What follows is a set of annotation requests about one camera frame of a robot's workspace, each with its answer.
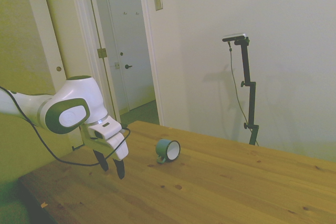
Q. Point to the blue enamel mug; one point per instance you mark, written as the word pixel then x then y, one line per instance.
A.
pixel 162 146

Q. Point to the white open door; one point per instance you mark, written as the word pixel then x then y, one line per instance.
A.
pixel 71 37

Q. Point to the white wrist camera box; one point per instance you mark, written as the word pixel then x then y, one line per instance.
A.
pixel 107 127

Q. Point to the beige wall switch plate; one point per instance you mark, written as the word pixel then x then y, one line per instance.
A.
pixel 158 1

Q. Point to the black camera stand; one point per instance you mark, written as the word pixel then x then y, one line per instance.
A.
pixel 252 103

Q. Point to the brass door hinge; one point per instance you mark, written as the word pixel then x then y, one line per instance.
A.
pixel 102 53

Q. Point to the white door frame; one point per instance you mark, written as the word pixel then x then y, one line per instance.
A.
pixel 151 51

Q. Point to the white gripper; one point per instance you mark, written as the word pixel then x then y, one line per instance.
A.
pixel 118 148

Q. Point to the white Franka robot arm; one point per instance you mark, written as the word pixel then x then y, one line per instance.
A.
pixel 76 90

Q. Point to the white closed door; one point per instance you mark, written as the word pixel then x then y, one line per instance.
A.
pixel 131 37

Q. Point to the grey exterior camera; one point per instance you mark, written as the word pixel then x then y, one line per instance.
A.
pixel 235 37

